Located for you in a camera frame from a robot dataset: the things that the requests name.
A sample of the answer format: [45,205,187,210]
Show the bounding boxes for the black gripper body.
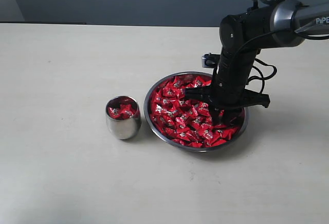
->
[208,46,270,110]

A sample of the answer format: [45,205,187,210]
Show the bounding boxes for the red candy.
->
[107,106,121,119]
[120,104,136,119]
[151,103,168,116]

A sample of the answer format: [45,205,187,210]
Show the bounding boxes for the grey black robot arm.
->
[185,0,328,124]

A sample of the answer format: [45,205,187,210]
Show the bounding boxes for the metal bowl of red candies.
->
[143,71,250,153]

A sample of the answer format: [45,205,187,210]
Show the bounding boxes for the stainless steel cup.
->
[105,96,141,140]

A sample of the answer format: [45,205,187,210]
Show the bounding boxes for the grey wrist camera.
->
[202,53,221,69]

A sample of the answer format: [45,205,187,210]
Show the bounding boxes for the black cable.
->
[239,0,329,96]

